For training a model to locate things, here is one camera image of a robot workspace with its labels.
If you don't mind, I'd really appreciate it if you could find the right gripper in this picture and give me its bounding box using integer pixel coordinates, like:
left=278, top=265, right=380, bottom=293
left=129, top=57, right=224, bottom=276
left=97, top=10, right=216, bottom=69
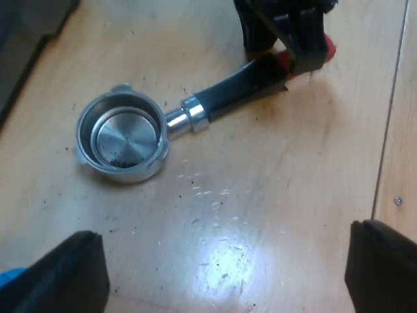
left=234, top=0, right=340, bottom=74

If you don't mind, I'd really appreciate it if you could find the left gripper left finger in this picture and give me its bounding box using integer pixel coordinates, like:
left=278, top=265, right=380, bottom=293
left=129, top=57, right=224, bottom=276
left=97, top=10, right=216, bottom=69
left=0, top=230, right=111, bottom=313

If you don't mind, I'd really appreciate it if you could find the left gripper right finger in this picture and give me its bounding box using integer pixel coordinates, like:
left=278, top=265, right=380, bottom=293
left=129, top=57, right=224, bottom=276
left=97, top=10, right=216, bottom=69
left=344, top=218, right=417, bottom=313

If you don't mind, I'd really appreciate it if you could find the filter holder with red-ended handle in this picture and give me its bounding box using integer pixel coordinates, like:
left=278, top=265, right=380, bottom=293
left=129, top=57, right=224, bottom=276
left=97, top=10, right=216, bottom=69
left=72, top=34, right=338, bottom=184

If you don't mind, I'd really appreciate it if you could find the bright blue tamper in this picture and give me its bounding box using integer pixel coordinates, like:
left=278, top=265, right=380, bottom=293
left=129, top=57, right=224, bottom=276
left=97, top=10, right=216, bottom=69
left=0, top=267, right=27, bottom=289

